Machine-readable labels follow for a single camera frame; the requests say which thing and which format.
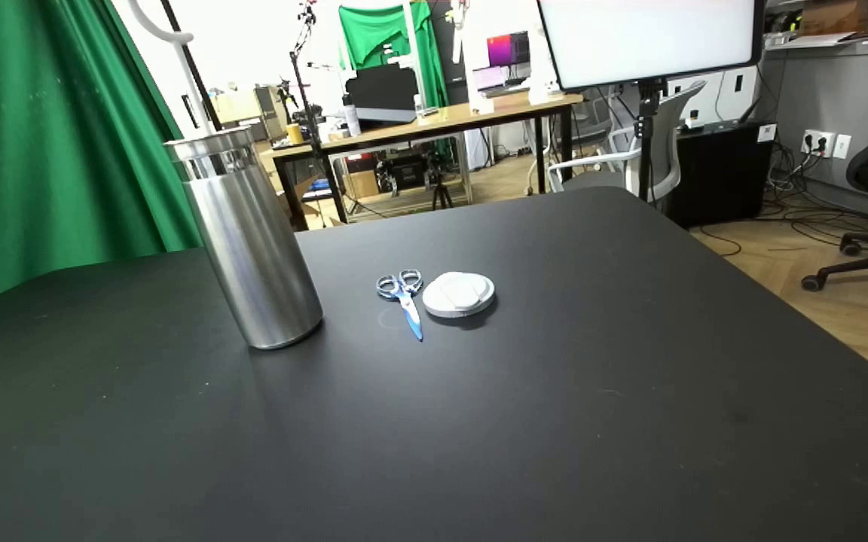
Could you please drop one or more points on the stainless steel flask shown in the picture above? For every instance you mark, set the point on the stainless steel flask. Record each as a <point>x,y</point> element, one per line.
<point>249,240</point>

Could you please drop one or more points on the white round pad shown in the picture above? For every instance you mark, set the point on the white round pad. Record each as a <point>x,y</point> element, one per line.
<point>460,294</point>

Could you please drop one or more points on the black monitor back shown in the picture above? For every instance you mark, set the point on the black monitor back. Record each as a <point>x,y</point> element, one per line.
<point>384,95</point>

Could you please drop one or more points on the wooden desk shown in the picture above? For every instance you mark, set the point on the wooden desk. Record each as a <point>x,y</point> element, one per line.
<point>438,124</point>

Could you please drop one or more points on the black tripod stand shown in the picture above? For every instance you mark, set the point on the black tripod stand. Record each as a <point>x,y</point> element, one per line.
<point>305,19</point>

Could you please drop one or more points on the laptop with purple screen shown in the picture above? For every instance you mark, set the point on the laptop with purple screen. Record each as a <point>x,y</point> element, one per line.
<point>506,61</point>

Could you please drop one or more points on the green cloth in background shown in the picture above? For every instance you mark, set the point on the green cloth in background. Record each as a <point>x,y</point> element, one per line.
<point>397,30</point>

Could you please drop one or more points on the grey office chair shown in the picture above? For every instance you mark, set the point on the grey office chair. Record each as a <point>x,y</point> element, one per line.
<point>644,170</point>

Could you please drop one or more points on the white projection board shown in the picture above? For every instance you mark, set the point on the white projection board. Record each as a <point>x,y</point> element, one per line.
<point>632,40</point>

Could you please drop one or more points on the black computer tower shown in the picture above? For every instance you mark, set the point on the black computer tower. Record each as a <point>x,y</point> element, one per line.
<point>720,176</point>

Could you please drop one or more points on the green curtain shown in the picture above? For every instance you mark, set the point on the green curtain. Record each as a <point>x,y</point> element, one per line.
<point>81,143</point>

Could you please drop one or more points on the blue handled scissors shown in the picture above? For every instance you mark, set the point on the blue handled scissors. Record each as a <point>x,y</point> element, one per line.
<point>404,288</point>

